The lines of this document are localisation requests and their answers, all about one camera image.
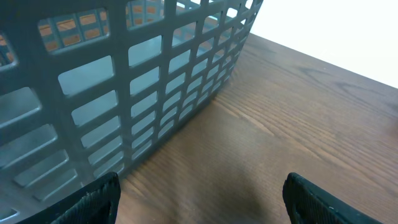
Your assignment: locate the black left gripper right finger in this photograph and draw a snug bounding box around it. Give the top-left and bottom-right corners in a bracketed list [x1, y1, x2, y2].
[282, 172, 379, 224]

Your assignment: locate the grey plastic shopping basket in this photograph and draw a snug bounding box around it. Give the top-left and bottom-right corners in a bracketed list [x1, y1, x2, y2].
[1, 0, 262, 223]

